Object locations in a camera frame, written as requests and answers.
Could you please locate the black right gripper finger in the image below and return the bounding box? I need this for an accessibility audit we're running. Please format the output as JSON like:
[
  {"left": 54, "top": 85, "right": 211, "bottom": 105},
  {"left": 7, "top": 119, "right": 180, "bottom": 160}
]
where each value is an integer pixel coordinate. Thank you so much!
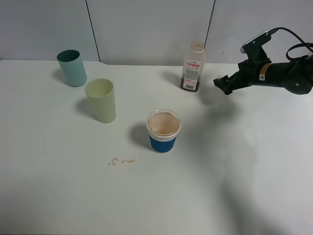
[
  {"left": 227, "top": 72, "right": 240, "bottom": 91},
  {"left": 213, "top": 76, "right": 232, "bottom": 95}
]

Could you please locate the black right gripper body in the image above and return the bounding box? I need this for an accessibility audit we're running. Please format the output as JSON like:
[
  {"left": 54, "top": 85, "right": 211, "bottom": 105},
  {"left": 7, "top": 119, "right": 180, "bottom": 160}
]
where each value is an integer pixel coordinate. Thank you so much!
[{"left": 234, "top": 59, "right": 272, "bottom": 88}]

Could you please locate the clear plastic beverage bottle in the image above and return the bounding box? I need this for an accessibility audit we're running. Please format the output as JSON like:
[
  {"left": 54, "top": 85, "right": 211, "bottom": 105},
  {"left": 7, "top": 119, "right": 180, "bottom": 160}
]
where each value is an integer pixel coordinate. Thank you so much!
[{"left": 180, "top": 41, "right": 206, "bottom": 92}]

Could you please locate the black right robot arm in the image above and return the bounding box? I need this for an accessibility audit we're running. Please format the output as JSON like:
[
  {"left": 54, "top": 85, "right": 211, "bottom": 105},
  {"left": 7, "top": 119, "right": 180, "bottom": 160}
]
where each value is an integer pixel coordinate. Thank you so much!
[{"left": 213, "top": 56, "right": 313, "bottom": 95}]

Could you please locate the blue sleeved paper cup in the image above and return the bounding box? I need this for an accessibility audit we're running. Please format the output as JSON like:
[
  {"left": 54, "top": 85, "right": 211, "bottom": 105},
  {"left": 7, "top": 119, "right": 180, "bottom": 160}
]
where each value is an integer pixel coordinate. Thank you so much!
[{"left": 146, "top": 109, "right": 181, "bottom": 153}]

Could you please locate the brown spilled drink stain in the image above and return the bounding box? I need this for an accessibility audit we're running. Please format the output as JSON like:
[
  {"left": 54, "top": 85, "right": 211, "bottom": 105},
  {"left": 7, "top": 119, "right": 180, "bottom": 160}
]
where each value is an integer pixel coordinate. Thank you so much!
[{"left": 107, "top": 157, "right": 135, "bottom": 166}]

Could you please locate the pale green plastic cup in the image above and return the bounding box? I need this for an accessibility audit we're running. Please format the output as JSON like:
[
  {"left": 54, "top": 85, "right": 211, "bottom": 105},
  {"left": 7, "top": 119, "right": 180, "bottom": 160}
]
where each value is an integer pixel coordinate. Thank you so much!
[{"left": 85, "top": 78, "right": 116, "bottom": 123}]

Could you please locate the teal plastic cup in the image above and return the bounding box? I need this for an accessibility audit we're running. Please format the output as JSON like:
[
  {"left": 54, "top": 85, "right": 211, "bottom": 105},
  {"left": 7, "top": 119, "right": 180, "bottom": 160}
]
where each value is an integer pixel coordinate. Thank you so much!
[{"left": 57, "top": 49, "right": 87, "bottom": 87}]

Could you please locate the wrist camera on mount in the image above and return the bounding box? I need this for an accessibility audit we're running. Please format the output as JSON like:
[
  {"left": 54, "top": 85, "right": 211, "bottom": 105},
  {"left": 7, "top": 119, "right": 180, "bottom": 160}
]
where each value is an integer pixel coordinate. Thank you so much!
[{"left": 240, "top": 31, "right": 271, "bottom": 62}]

